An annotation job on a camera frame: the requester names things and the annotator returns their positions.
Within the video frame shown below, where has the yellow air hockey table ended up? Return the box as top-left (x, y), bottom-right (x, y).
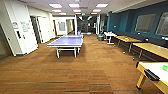
top-left (135, 60), bottom-right (168, 94)

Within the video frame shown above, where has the black wall box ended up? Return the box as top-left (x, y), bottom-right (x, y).
top-left (16, 30), bottom-right (22, 40)

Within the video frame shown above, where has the dark hallway door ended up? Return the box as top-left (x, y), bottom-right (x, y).
top-left (29, 15), bottom-right (44, 44)

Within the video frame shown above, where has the interior glass window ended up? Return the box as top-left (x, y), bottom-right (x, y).
top-left (155, 11), bottom-right (168, 36)
top-left (134, 13), bottom-right (157, 33)

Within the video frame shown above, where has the grey elevator door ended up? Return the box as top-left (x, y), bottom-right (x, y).
top-left (0, 23), bottom-right (13, 60)

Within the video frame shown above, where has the wooden top office table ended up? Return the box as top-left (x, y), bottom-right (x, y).
top-left (114, 35), bottom-right (143, 53)
top-left (132, 42), bottom-right (168, 62)

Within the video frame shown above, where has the small white table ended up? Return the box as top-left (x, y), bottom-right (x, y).
top-left (103, 31), bottom-right (118, 45)

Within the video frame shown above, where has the small white wall paper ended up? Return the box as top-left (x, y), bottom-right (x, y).
top-left (12, 21), bottom-right (20, 30)

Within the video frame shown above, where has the orange item on table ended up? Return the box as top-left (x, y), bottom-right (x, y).
top-left (123, 36), bottom-right (131, 42)

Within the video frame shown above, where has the blue ping pong table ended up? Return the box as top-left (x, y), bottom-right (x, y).
top-left (46, 34), bottom-right (85, 59)

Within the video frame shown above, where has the rectangular ceiling light panel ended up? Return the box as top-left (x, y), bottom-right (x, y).
top-left (91, 9), bottom-right (100, 13)
top-left (48, 3), bottom-right (64, 9)
top-left (72, 9), bottom-right (82, 13)
top-left (95, 3), bottom-right (110, 9)
top-left (52, 9), bottom-right (64, 13)
top-left (68, 3), bottom-right (81, 9)

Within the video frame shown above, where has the round grey bin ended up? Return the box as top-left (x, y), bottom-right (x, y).
top-left (97, 34), bottom-right (105, 42)

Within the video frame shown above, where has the large white wall paper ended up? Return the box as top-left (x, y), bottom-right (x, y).
top-left (20, 21), bottom-right (31, 34)

